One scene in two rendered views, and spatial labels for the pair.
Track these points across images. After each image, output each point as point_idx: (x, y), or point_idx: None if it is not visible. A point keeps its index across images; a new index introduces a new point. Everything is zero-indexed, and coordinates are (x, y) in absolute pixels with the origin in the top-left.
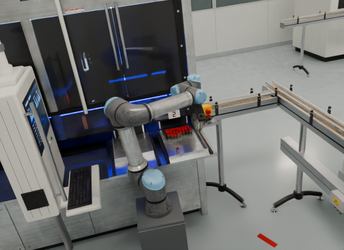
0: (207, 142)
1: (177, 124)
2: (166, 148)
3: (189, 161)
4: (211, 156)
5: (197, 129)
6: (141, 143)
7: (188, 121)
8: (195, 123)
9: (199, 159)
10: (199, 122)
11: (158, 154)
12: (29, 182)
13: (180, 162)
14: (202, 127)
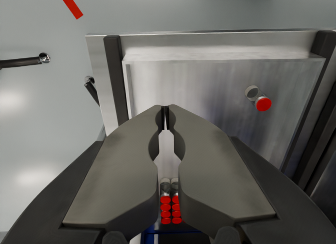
0: (118, 117)
1: (185, 235)
2: (295, 129)
3: (222, 30)
4: (118, 32)
5: (191, 114)
6: (325, 187)
7: (151, 240)
8: (223, 175)
9: (174, 31)
10: (151, 180)
11: (313, 117)
12: None
13: (267, 30)
14: (120, 125)
